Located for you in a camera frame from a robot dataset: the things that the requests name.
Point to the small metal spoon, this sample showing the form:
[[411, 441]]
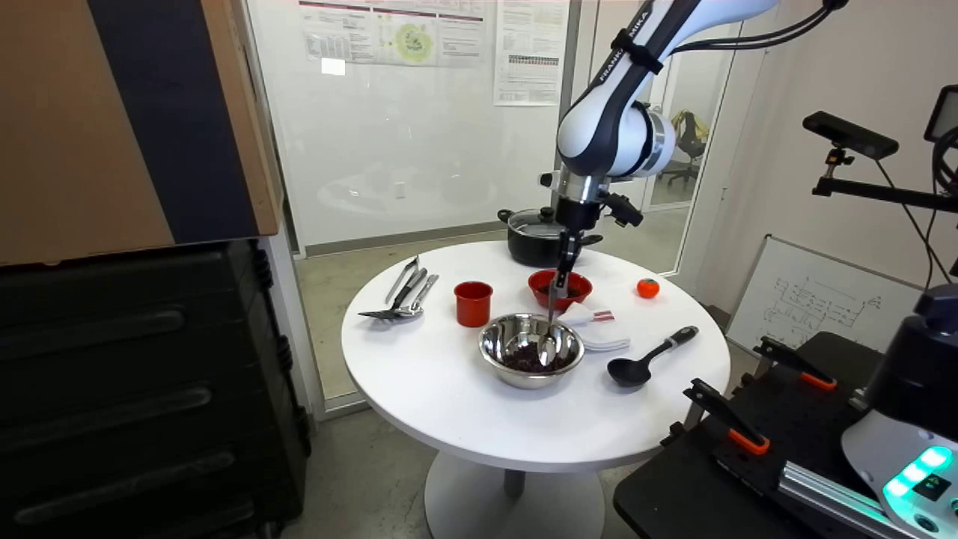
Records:
[[553, 318]]

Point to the black plastic ladle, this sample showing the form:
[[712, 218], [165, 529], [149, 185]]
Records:
[[637, 372]]

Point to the red mug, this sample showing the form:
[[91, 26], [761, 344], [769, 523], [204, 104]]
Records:
[[474, 303]]

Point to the aluminium rail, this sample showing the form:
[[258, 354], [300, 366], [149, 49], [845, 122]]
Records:
[[841, 505]]

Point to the black orange clamp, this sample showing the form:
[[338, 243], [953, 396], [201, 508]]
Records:
[[734, 428], [794, 362]]

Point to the black mounting table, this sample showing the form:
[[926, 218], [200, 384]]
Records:
[[701, 486]]

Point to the whiteboard leaning on wall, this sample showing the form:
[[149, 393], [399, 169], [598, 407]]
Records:
[[794, 294]]

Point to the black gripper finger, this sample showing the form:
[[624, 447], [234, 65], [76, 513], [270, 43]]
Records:
[[573, 251], [561, 279]]

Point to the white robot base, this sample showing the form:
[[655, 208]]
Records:
[[905, 447]]

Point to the round white table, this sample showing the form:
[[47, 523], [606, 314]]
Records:
[[526, 462]]

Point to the black drawer cabinet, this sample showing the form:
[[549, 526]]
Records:
[[149, 396]]

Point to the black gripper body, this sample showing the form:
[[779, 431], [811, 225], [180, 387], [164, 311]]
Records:
[[580, 203]]

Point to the metal tongs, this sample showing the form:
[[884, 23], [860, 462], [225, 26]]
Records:
[[409, 288]]

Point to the black camera on stand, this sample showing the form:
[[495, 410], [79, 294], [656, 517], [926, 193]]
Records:
[[844, 134]]

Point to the small orange ball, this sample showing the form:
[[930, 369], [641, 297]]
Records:
[[647, 288]]

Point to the white towel with red stripes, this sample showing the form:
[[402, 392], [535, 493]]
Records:
[[595, 327]]

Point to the red bowl with coffee beans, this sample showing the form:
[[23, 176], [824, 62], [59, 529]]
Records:
[[577, 288]]

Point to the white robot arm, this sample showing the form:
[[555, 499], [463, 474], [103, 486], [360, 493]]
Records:
[[610, 134]]

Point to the black pot with glass lid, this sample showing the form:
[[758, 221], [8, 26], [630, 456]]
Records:
[[535, 239]]

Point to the cardboard box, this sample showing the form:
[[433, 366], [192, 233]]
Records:
[[131, 127]]

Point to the metal bowl with coffee beans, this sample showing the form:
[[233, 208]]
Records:
[[532, 351]]

